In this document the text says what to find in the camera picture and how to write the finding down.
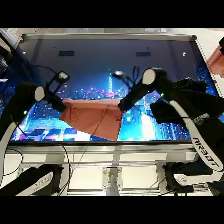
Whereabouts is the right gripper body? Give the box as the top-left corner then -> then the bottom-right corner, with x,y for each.
117,95 -> 135,113

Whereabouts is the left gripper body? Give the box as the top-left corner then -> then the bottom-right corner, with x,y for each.
49,95 -> 68,113

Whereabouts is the black cable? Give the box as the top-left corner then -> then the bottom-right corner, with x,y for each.
58,143 -> 72,196
2,148 -> 25,178

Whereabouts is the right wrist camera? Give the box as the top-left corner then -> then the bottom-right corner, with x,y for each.
112,69 -> 134,87

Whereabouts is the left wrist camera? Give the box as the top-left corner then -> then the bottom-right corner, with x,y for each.
46,70 -> 71,95

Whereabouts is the black garment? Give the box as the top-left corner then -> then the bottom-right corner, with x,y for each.
149,77 -> 224,127

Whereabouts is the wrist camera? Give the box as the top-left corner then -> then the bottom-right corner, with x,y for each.
112,69 -> 134,87
46,70 -> 71,95

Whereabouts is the orange-red garment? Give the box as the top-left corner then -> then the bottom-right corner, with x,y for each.
59,97 -> 125,142

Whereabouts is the red garment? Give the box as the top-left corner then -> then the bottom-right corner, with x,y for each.
207,44 -> 224,79

